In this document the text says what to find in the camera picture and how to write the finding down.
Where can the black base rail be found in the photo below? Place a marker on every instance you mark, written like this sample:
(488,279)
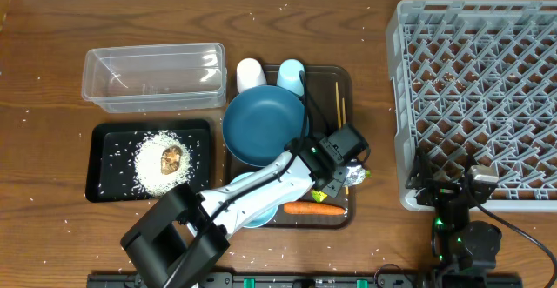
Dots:
(228,280)

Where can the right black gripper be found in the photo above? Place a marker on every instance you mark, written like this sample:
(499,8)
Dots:
(439,190)

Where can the foil snack wrapper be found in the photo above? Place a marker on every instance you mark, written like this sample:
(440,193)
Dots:
(350,175)

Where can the dried brown mushroom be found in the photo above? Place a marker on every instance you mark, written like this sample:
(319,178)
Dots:
(170,159)

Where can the black waste tray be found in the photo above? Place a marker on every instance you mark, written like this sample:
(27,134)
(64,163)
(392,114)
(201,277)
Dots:
(112,173)

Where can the orange carrot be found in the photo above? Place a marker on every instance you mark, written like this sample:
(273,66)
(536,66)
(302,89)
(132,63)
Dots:
(308,208)

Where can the clear plastic bin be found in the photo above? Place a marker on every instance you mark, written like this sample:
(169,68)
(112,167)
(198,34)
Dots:
(163,77)

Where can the dark brown serving tray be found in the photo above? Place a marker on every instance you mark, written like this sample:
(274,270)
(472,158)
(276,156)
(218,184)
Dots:
(321,104)

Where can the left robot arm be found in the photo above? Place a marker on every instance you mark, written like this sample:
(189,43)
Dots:
(184,234)

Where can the pile of white rice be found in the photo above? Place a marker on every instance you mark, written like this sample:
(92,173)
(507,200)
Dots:
(147,163)

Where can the wooden chopstick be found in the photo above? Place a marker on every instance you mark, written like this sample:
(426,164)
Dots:
(343,108)
(337,102)

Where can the light blue plastic cup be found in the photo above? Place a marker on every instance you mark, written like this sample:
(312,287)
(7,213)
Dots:
(289,76)

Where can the dark blue plate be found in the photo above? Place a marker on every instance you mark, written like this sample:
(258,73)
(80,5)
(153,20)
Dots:
(260,122)

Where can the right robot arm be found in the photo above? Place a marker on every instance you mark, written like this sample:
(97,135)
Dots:
(467,249)

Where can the light blue bowl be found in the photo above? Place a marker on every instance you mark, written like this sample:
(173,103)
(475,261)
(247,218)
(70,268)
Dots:
(264,218)

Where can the white plastic cup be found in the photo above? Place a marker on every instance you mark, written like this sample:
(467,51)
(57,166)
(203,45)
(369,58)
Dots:
(249,74)

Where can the wooden chopstick left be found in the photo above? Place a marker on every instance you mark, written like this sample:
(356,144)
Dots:
(337,102)

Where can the grey dishwasher rack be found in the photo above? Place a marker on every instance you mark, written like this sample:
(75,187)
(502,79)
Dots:
(477,78)

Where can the wooden chopstick right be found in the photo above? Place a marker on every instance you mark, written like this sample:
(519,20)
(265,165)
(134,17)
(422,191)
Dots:
(343,108)

